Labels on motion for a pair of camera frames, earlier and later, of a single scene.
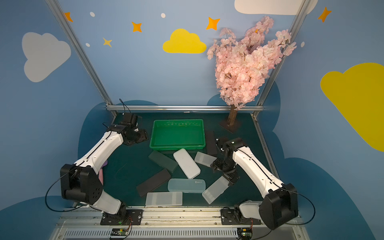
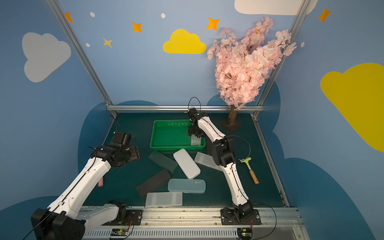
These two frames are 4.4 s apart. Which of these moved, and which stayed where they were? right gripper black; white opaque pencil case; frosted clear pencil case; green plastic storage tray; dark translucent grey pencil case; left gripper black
Moved: left gripper black; right gripper black
Stayed: frosted clear pencil case; white opaque pencil case; green plastic storage tray; dark translucent grey pencil case
